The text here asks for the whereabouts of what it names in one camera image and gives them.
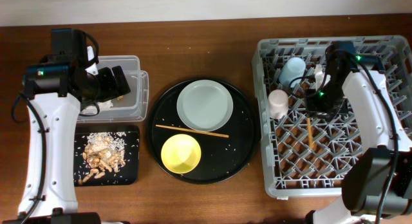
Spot wooden chopstick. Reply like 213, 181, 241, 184
306, 117, 314, 149
155, 124, 229, 138

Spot peanut shell food scraps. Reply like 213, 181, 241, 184
77, 132, 126, 185

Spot yellow bowl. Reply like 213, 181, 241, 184
161, 134, 201, 174

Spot grey dishwasher rack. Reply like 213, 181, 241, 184
252, 35, 412, 200

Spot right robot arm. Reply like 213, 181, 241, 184
304, 41, 411, 223

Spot grey plate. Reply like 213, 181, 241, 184
176, 79, 234, 132

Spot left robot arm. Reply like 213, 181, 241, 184
13, 28, 131, 223

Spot pink cup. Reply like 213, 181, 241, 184
268, 89, 288, 119

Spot round black tray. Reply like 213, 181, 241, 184
146, 79, 260, 184

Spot white tissue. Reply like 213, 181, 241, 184
92, 100, 113, 110

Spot black rectangular tray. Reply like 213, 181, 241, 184
73, 125, 140, 187

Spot clear plastic bin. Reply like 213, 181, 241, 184
77, 55, 149, 124

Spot blue cup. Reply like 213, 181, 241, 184
279, 57, 306, 88

